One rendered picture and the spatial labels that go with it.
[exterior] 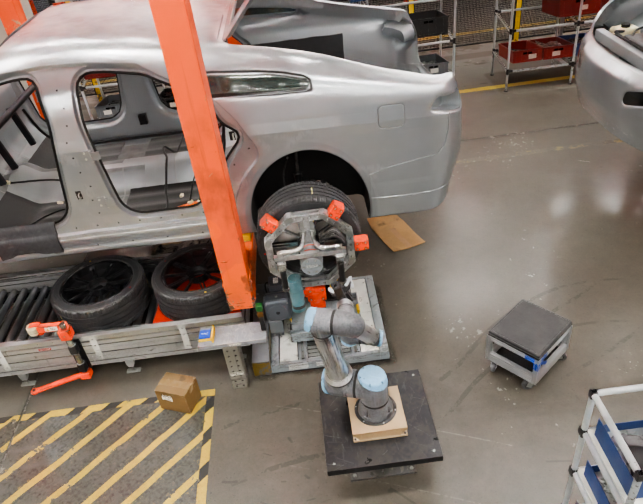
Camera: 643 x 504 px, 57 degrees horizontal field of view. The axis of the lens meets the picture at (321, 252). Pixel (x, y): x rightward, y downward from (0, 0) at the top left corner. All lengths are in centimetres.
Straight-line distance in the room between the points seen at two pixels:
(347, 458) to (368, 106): 202
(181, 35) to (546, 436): 290
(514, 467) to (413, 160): 192
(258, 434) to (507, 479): 145
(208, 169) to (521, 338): 209
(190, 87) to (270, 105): 72
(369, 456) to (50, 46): 301
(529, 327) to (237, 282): 181
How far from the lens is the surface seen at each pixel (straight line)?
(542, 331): 384
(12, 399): 468
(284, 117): 366
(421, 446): 327
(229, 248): 351
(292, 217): 346
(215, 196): 332
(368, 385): 309
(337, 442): 330
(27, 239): 442
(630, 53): 514
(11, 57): 415
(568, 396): 398
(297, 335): 408
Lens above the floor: 297
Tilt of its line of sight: 36 degrees down
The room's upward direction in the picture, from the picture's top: 8 degrees counter-clockwise
